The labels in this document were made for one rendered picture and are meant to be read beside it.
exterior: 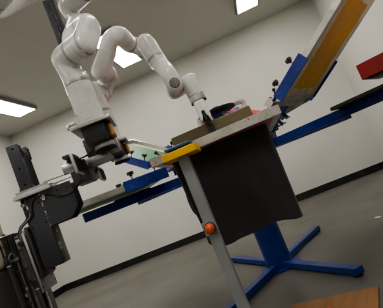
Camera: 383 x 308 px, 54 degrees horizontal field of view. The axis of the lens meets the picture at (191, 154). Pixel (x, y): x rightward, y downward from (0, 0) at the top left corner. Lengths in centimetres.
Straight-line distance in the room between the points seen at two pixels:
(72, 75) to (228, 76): 523
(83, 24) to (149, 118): 522
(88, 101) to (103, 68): 51
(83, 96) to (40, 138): 606
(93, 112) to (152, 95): 532
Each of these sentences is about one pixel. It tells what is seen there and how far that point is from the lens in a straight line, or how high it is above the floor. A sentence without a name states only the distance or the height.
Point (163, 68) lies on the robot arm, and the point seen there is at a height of 134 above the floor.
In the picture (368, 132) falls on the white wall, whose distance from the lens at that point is 654.
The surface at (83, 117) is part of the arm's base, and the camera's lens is 133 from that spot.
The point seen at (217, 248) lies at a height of 57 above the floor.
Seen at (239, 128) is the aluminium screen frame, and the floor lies 96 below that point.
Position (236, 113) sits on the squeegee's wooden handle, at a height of 104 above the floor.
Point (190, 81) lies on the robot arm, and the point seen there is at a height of 125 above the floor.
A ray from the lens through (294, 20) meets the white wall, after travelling 674.
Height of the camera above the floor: 79
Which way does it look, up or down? 5 degrees up
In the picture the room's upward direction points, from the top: 22 degrees counter-clockwise
